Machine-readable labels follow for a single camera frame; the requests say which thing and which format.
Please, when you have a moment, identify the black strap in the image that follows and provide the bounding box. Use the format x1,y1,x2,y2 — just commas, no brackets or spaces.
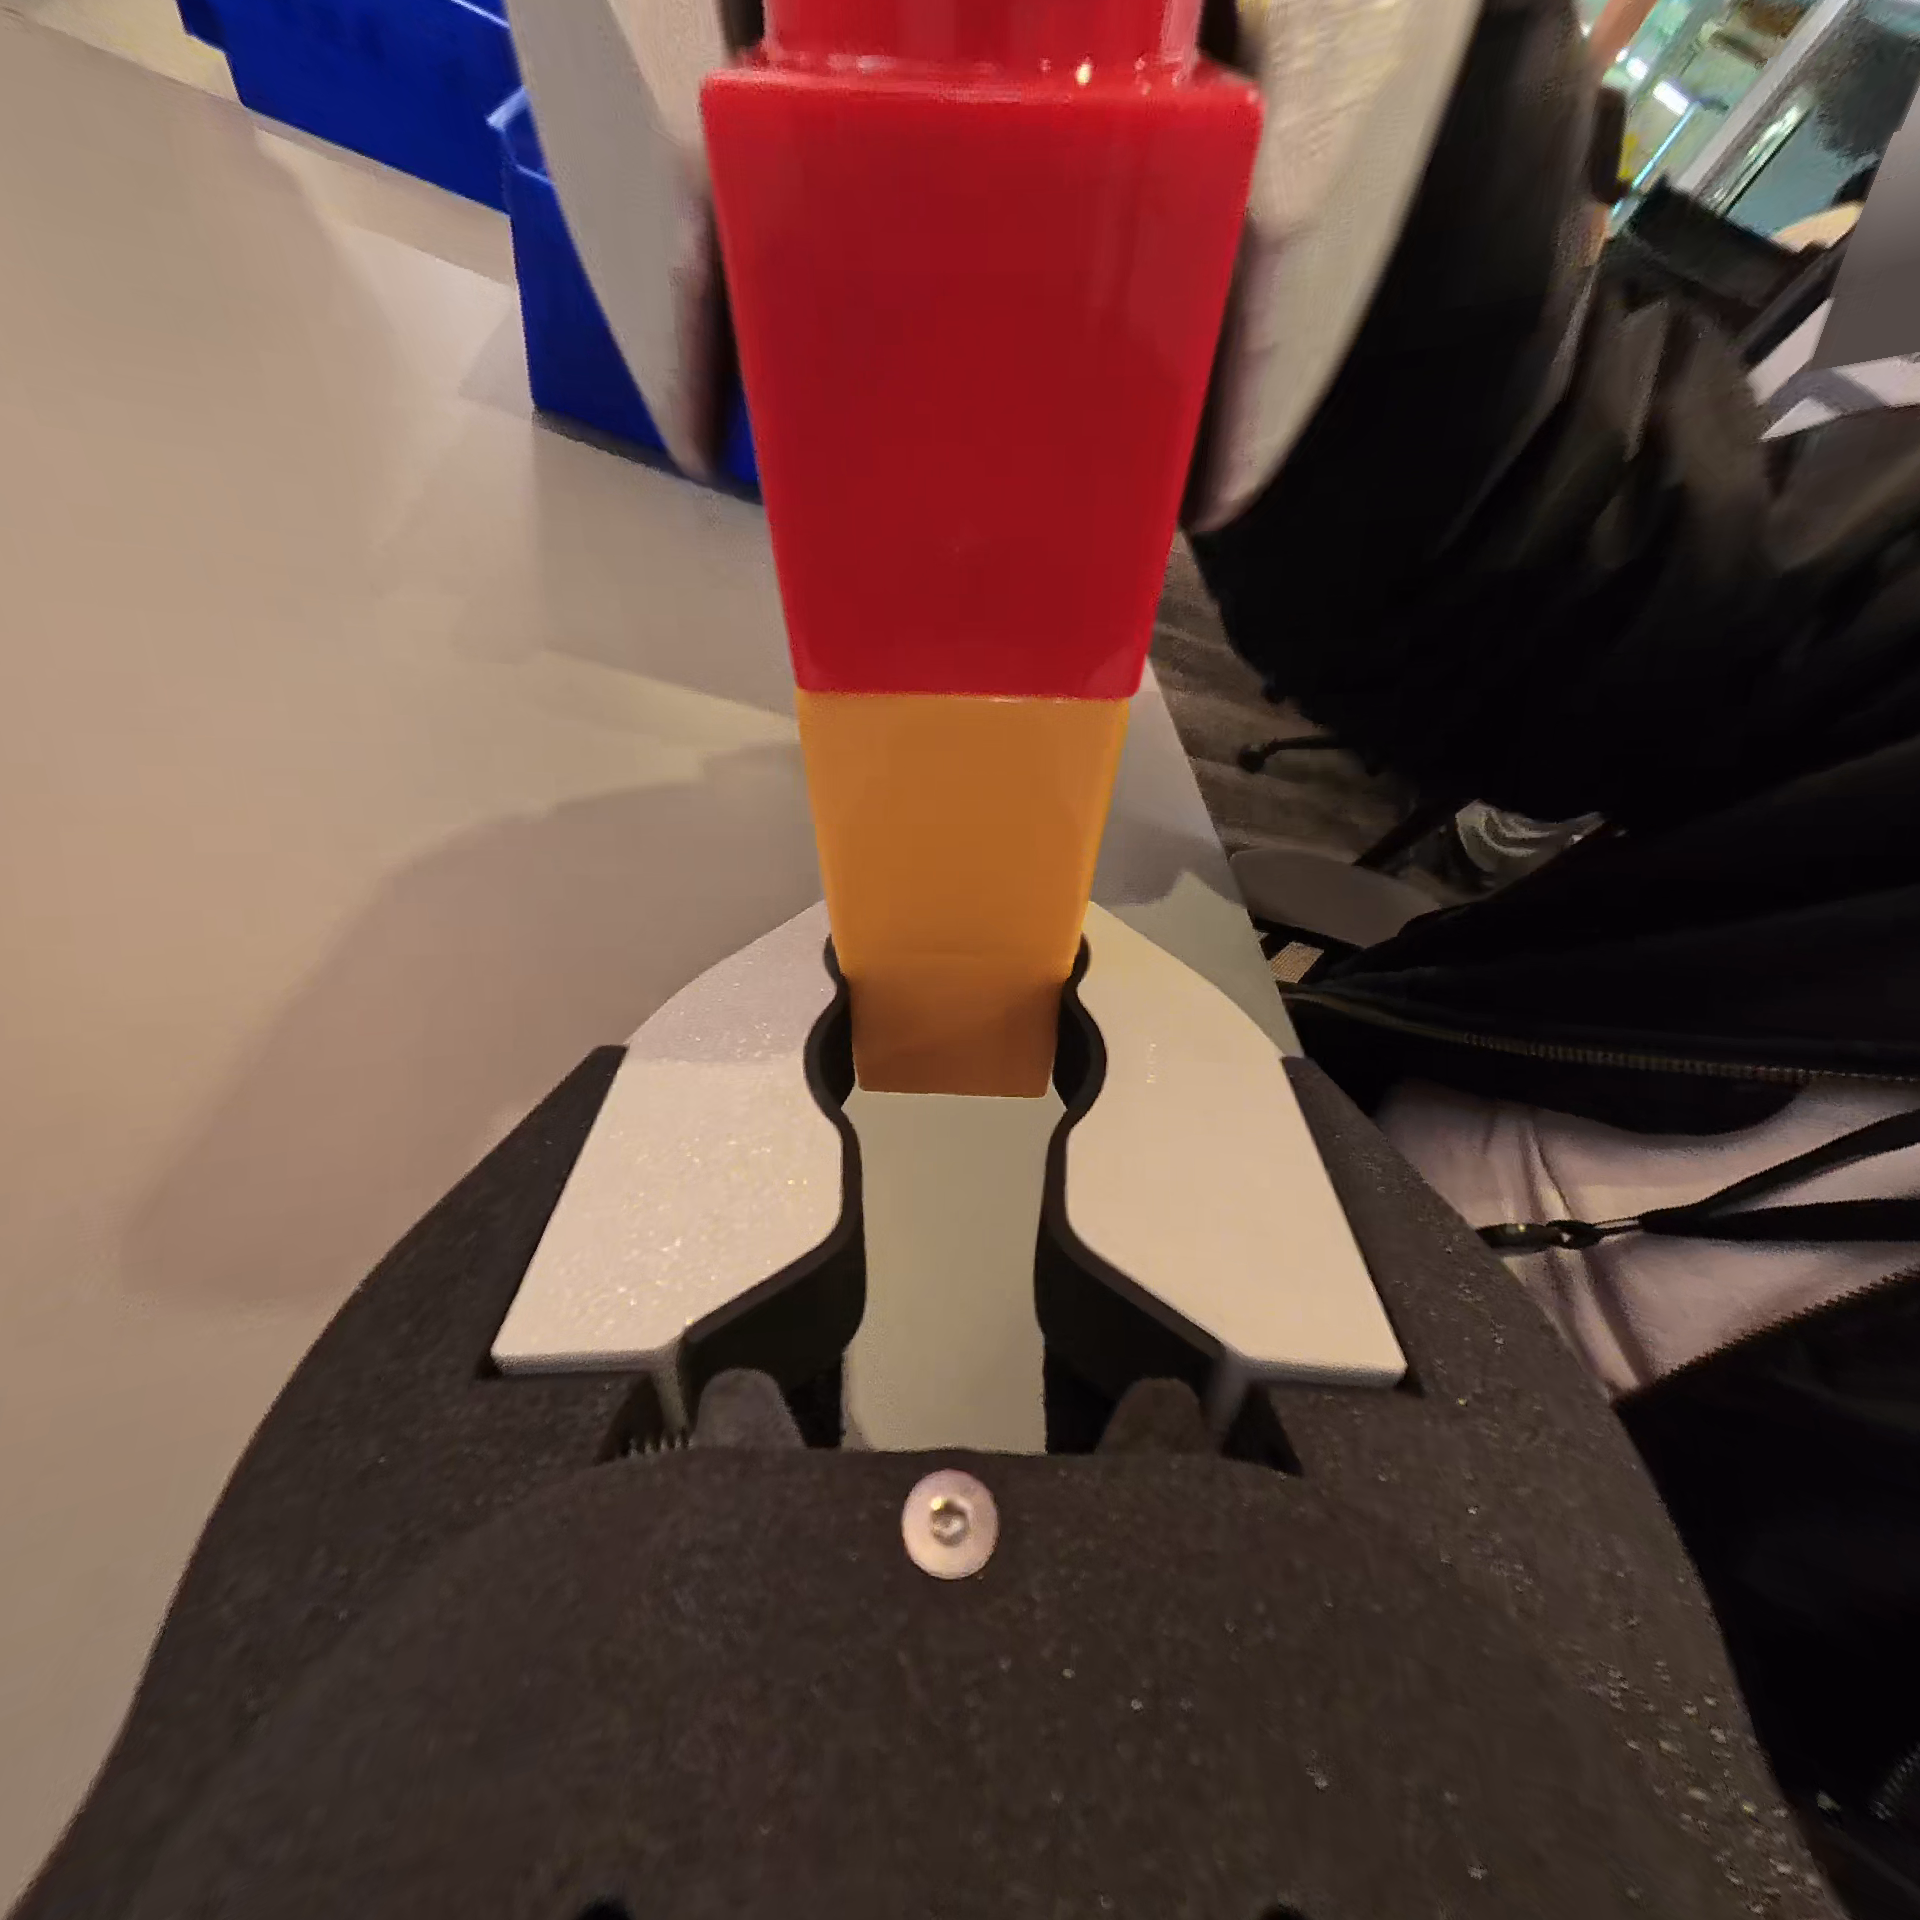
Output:
1478,1111,1920,1254

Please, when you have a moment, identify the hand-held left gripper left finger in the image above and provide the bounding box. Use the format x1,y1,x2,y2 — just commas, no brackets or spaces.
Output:
491,904,872,1433

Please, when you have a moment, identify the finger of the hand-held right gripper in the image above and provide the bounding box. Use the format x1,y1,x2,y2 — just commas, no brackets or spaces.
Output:
508,0,745,480
1185,0,1487,529

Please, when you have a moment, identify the black chair armrest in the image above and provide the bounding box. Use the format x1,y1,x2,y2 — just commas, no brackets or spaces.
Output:
1234,843,1448,950

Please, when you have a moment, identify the red plastic block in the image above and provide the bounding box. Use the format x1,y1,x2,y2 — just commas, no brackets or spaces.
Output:
699,0,1266,709

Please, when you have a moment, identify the yellow plastic block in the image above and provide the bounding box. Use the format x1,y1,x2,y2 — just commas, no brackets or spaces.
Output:
793,689,1136,971
848,944,1055,1097

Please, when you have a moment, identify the person's white garment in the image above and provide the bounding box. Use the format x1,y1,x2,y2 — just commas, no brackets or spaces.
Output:
1372,1080,1920,1397

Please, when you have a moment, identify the person's black jacket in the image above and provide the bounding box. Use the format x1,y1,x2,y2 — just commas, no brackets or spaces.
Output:
1283,734,1920,1920

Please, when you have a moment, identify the person's right forearm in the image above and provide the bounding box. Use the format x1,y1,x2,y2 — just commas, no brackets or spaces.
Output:
1185,0,1920,843

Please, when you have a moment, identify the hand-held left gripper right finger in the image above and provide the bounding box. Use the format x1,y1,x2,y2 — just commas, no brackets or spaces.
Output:
1036,898,1411,1433

